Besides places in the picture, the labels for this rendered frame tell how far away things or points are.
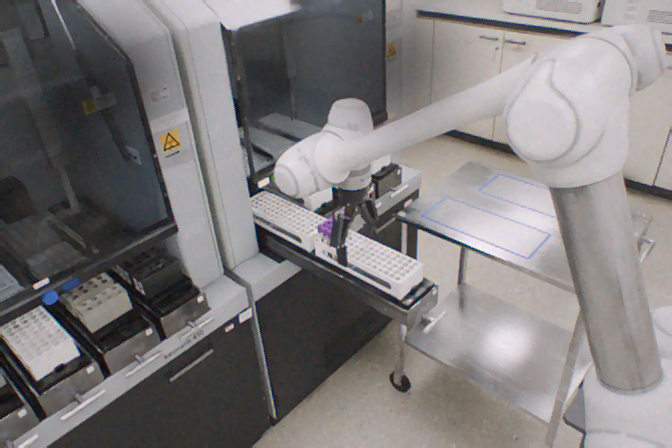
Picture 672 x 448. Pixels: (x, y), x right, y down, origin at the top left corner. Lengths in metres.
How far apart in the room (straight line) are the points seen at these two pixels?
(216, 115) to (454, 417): 1.38
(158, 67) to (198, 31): 0.13
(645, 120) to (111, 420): 2.97
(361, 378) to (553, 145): 1.65
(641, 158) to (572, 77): 2.79
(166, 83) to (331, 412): 1.36
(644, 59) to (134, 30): 0.97
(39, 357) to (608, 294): 1.13
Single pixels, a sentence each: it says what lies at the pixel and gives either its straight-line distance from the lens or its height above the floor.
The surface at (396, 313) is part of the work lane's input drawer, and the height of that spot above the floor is 0.78.
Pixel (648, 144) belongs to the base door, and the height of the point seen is 0.32.
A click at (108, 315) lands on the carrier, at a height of 0.84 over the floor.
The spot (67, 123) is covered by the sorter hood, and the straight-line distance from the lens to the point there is 1.22.
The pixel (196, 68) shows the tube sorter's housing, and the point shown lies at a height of 1.34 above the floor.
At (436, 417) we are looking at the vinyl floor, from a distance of 2.14.
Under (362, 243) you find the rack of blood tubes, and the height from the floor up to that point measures 0.86.
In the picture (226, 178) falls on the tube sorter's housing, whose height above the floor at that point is 1.03.
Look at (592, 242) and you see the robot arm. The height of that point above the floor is 1.24.
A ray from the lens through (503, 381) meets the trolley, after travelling 1.91.
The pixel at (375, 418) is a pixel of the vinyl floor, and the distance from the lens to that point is 2.12.
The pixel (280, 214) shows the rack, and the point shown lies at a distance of 1.60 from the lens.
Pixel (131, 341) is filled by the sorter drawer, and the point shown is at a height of 0.80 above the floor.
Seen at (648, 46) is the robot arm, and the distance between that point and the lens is 0.92.
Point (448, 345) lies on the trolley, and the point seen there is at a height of 0.28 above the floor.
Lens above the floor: 1.72
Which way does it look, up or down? 34 degrees down
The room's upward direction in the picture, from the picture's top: 4 degrees counter-clockwise
